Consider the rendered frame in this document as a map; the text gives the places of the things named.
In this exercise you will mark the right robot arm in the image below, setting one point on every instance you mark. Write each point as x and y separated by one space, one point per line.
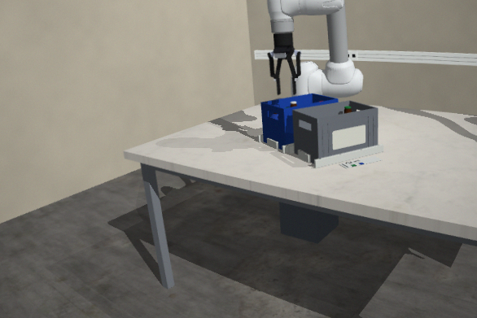
340 79

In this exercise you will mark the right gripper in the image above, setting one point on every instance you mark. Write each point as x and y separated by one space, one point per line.
285 39

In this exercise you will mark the blue crate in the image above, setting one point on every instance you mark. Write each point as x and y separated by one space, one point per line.
281 130

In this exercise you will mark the white paper pick list strip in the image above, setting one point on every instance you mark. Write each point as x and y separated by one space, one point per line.
360 162

